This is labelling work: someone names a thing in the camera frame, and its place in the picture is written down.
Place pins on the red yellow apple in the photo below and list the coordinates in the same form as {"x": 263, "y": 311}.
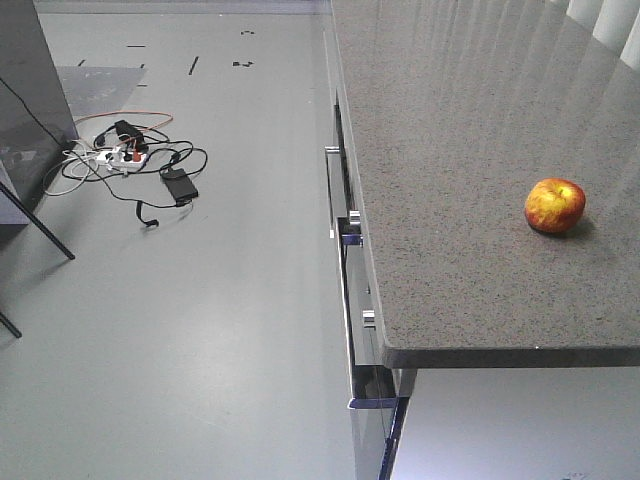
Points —
{"x": 554, "y": 205}

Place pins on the black power adapter brick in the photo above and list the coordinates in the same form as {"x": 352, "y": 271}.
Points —
{"x": 179, "y": 185}

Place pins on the chrome drawer handle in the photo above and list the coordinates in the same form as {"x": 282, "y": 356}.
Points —
{"x": 344, "y": 214}
{"x": 359, "y": 301}

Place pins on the black stand leg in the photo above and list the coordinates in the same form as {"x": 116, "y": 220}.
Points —
{"x": 35, "y": 220}

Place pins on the grey speckled kitchen counter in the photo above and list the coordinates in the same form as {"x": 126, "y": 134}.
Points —
{"x": 519, "y": 349}

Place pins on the chrome upper drawer handle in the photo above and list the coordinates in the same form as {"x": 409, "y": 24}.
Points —
{"x": 344, "y": 214}

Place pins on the dark grey panel board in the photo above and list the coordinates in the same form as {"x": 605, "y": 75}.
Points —
{"x": 36, "y": 122}

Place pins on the white power strip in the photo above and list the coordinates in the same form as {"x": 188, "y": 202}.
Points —
{"x": 122, "y": 160}

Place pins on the chrome lower drawer handle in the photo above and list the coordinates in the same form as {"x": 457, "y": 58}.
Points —
{"x": 359, "y": 301}

